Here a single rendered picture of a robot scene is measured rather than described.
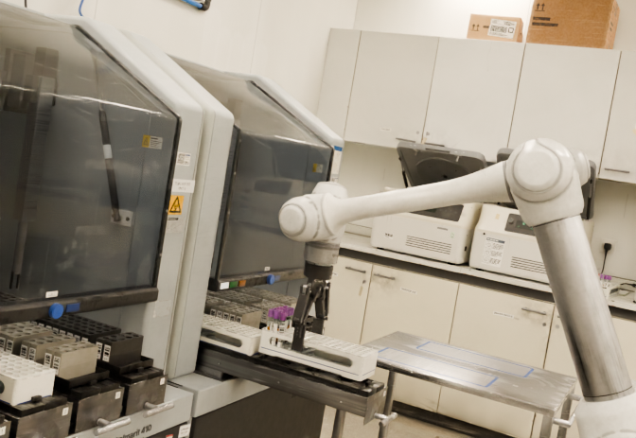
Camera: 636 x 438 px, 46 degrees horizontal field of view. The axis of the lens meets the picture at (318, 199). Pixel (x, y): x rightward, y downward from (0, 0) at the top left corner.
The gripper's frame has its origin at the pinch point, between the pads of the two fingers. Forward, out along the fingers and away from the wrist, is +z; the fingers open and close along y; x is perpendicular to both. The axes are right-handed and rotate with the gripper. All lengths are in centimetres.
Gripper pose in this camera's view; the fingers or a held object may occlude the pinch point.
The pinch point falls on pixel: (307, 339)
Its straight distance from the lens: 202.1
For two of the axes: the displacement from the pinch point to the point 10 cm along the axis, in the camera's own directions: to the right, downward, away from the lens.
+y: 4.3, 0.2, 9.0
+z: -1.6, 9.9, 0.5
